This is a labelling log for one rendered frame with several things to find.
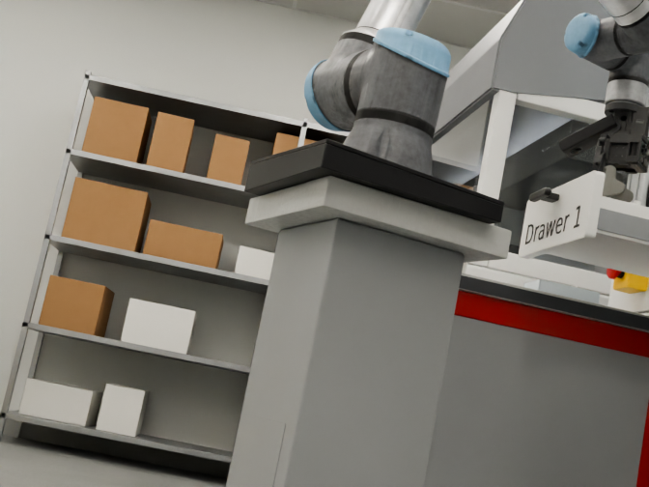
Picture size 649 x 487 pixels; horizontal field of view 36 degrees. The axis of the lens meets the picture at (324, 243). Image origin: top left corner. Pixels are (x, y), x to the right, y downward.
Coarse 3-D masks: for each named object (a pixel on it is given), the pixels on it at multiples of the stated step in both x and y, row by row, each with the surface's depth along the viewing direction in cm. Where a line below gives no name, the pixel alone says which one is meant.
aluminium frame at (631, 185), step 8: (648, 88) 227; (648, 96) 226; (648, 104) 225; (648, 136) 221; (648, 168) 220; (632, 176) 226; (640, 176) 221; (648, 176) 220; (632, 184) 224; (640, 184) 220; (648, 184) 219; (640, 192) 219; (648, 192) 218; (632, 200) 222; (640, 200) 219; (648, 200) 218
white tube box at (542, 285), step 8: (536, 280) 194; (544, 280) 192; (536, 288) 193; (544, 288) 192; (552, 288) 192; (560, 288) 192; (568, 288) 193; (576, 288) 193; (568, 296) 192; (576, 296) 193; (584, 296) 193; (592, 296) 193
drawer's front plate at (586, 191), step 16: (592, 176) 160; (560, 192) 172; (576, 192) 165; (592, 192) 159; (528, 208) 186; (544, 208) 178; (560, 208) 170; (576, 208) 164; (592, 208) 158; (528, 224) 184; (592, 224) 158; (528, 240) 182; (544, 240) 175; (560, 240) 167; (576, 240) 161; (528, 256) 183
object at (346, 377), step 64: (320, 192) 126; (384, 192) 128; (320, 256) 131; (384, 256) 132; (448, 256) 136; (320, 320) 128; (384, 320) 132; (448, 320) 136; (256, 384) 140; (320, 384) 127; (384, 384) 131; (256, 448) 134; (320, 448) 126; (384, 448) 130
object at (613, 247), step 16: (608, 208) 161; (624, 208) 161; (640, 208) 162; (608, 224) 160; (624, 224) 161; (640, 224) 161; (592, 240) 166; (608, 240) 163; (624, 240) 161; (640, 240) 161; (560, 256) 185; (576, 256) 182; (592, 256) 179; (608, 256) 176; (624, 256) 174; (640, 256) 171; (640, 272) 185
